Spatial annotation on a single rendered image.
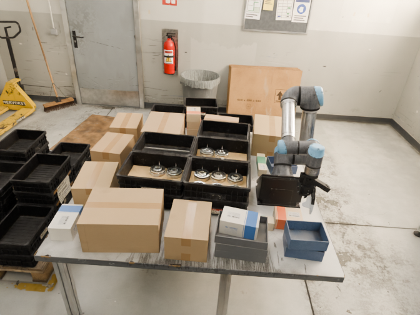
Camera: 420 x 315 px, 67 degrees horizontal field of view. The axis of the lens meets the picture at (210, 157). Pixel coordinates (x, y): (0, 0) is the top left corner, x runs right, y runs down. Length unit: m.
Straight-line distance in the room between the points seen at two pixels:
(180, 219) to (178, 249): 0.16
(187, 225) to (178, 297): 0.88
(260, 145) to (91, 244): 1.47
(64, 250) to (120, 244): 0.30
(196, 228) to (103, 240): 0.48
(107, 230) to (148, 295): 0.90
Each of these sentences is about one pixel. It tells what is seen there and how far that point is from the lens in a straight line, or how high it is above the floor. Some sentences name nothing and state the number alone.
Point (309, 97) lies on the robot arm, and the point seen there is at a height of 1.40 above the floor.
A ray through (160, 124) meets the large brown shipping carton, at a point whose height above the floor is 0.90.
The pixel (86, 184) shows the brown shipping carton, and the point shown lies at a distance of 2.05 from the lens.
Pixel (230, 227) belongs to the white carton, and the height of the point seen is 0.86.
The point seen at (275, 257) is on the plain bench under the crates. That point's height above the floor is 0.70.
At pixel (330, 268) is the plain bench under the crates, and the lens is 1.87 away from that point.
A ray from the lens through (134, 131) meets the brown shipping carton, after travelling 2.67.
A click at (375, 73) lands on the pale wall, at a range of 5.42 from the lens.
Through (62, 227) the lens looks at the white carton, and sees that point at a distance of 1.90.
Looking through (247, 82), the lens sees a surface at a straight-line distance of 4.81.
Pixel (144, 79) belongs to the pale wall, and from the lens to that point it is 5.12.
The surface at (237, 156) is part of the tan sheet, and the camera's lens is 2.34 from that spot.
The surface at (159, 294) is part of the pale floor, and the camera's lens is 2.49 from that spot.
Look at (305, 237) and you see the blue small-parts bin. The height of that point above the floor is 0.77.
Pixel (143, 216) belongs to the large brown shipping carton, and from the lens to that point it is 1.69.
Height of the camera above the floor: 2.02
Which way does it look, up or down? 31 degrees down
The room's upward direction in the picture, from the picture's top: 4 degrees clockwise
